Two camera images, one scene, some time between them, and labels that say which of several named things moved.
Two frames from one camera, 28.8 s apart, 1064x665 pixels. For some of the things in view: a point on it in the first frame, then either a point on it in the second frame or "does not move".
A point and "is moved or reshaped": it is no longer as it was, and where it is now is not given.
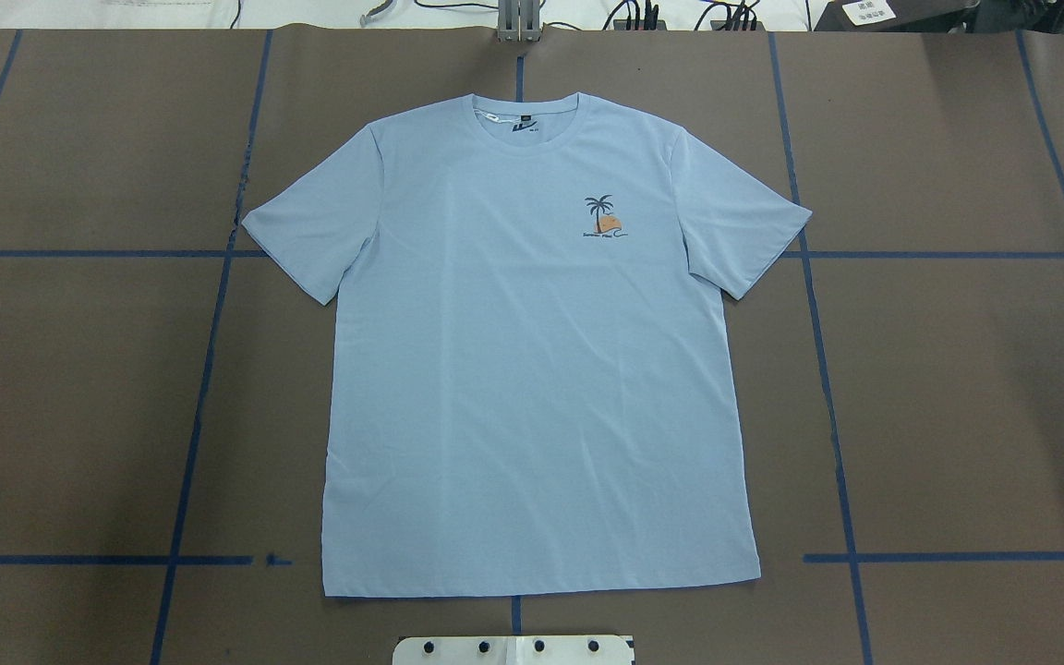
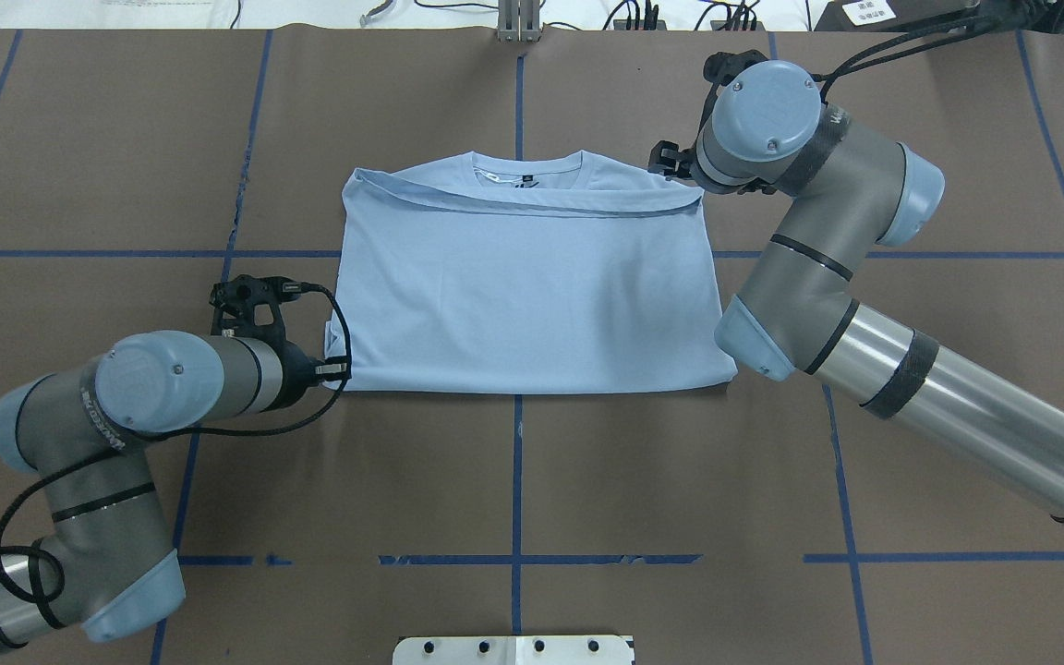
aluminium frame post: (519, 20) does not move
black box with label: (895, 16) does not move
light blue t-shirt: (525, 398) is moved or reshaped
